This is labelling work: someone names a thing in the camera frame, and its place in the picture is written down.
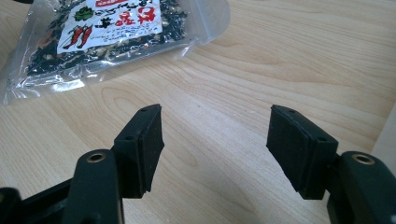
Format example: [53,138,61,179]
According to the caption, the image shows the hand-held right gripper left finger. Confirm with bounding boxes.
[110,104,165,200]

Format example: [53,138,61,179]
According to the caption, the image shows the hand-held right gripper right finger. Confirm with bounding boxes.
[265,104,339,201]

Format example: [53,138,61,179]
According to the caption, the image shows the clear bag of dried vegetables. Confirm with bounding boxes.
[0,0,232,106]

